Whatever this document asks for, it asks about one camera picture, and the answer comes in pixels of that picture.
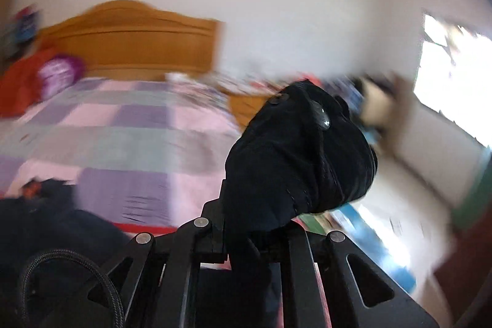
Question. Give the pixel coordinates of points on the large cardboard box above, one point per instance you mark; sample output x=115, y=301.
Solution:
x=378, y=101

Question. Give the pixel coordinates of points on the purple patterned pillow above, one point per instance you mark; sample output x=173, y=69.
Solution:
x=57, y=72

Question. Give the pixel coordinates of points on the window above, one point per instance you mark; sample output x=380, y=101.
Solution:
x=449, y=82

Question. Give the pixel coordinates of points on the wooden bed headboard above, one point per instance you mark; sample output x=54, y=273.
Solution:
x=146, y=39

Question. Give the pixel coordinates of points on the dark navy jacket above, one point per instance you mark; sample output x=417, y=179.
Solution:
x=292, y=151

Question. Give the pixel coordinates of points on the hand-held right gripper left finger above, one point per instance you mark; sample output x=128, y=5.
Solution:
x=211, y=228

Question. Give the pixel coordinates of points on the orange-red quilt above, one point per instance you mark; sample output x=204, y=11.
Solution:
x=19, y=82

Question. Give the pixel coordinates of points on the pastel checked bed sheet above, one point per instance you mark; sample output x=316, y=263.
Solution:
x=127, y=136

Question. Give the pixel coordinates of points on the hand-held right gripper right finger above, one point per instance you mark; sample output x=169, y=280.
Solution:
x=296, y=255

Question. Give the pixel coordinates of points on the red checked quilted mat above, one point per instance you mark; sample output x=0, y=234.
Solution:
x=146, y=226

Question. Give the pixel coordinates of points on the wooden nightstand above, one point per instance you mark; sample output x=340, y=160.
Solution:
x=246, y=107

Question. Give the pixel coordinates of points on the blue floor mat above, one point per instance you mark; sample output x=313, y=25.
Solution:
x=369, y=232

